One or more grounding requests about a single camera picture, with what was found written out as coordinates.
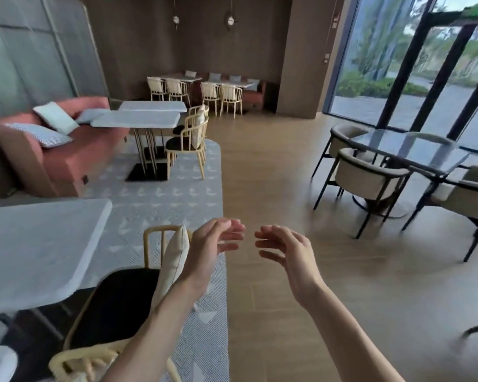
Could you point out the cream wooden chair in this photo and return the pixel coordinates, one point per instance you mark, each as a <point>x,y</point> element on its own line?
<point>177,90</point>
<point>231,98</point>
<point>210,95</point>
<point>156,86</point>

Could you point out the grey patterned rug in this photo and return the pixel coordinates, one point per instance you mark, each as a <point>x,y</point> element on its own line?
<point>175,194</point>

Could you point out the large white rectangular table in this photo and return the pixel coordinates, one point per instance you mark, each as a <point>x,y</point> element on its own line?
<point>32,250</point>

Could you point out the person's left forearm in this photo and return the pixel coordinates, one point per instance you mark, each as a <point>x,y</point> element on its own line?
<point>159,334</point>

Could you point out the round glass table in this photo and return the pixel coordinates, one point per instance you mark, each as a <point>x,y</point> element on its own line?
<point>410,149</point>

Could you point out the white table with gold legs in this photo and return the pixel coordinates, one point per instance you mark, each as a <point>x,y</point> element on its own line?
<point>153,106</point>
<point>139,120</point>

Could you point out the frosted glass partition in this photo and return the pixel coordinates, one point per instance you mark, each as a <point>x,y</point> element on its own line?
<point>32,55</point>

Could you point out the yellow chair with black seat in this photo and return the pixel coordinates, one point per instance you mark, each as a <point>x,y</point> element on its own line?
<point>195,113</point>
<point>187,145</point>
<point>115,302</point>

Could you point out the person's right hand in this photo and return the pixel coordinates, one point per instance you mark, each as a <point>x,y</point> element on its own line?
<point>294,260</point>

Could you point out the white chair cushion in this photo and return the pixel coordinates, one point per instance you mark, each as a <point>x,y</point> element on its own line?
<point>171,266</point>

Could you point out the person's right thumb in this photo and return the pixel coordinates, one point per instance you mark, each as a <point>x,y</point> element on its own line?
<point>273,258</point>

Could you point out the beige armchair with black frame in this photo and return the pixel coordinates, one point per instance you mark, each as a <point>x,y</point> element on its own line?
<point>344,137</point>
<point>366,178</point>
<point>466,194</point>

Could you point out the round wall lamp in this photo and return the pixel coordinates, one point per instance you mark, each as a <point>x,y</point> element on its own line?
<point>231,20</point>
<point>176,19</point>

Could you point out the person's left hand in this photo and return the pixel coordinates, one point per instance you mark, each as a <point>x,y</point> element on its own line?
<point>201,254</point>

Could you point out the pink sofa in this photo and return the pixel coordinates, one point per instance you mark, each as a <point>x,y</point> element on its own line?
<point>63,159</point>

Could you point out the person's left thumb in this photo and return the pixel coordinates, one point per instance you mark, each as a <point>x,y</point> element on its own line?
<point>228,247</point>

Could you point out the person's right forearm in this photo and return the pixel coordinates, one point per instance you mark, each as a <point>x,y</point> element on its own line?
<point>344,338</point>

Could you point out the red bench sofa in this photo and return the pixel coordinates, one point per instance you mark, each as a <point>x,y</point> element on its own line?
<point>259,93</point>

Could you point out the yellow chair frame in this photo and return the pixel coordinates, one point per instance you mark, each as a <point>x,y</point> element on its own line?
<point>79,362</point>

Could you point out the black glass door frame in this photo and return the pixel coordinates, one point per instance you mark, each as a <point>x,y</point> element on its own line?
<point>412,59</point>

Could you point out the striped cushion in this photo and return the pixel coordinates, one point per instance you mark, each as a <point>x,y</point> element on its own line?
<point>40,135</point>

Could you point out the white square cushion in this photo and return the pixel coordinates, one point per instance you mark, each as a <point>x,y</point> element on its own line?
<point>57,117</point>

